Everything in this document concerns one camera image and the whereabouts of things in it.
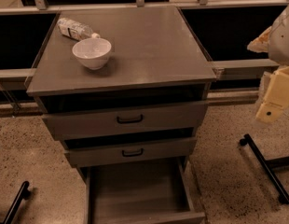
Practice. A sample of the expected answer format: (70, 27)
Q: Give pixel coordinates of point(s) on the grey bottom drawer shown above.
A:
(142, 192)

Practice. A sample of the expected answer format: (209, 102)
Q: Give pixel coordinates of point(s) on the grey drawer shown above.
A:
(137, 119)
(142, 151)
(142, 192)

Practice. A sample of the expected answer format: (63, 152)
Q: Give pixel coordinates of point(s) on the white ceramic bowl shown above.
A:
(93, 53)

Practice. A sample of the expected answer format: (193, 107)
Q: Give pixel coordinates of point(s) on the black base leg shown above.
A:
(23, 194)
(269, 166)

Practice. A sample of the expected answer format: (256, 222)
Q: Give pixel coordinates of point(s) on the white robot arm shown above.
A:
(275, 42)

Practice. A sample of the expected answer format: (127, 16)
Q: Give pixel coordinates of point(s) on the black left base leg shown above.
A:
(23, 194)

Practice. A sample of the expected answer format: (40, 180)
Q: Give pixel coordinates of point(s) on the clear plastic water bottle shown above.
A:
(75, 30)

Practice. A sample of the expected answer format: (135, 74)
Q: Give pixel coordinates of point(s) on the grey middle drawer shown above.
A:
(142, 151)

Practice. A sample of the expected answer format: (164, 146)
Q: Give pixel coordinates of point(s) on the metal window railing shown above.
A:
(237, 77)

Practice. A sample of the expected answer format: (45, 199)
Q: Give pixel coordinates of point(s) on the grey top drawer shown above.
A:
(137, 119)

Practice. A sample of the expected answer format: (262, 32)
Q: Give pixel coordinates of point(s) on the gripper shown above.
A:
(282, 42)

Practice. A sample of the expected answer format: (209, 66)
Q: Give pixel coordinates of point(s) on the grey drawer cabinet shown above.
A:
(155, 60)

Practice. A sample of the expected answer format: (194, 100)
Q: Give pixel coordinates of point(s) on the black right base leg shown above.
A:
(269, 166)

